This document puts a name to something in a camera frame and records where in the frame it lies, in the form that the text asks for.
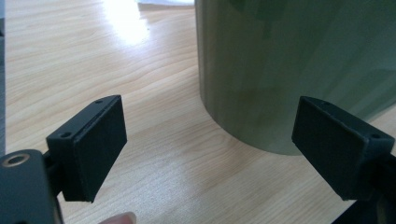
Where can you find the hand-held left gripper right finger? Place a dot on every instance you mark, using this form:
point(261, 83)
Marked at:
point(336, 149)

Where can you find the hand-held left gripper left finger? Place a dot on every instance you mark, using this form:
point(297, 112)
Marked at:
point(93, 149)

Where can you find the white blue-banded trash bag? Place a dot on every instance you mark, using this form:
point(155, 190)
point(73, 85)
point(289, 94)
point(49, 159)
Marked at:
point(168, 2)

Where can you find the green round trash bin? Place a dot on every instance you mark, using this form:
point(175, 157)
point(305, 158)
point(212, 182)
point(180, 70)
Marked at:
point(264, 77)

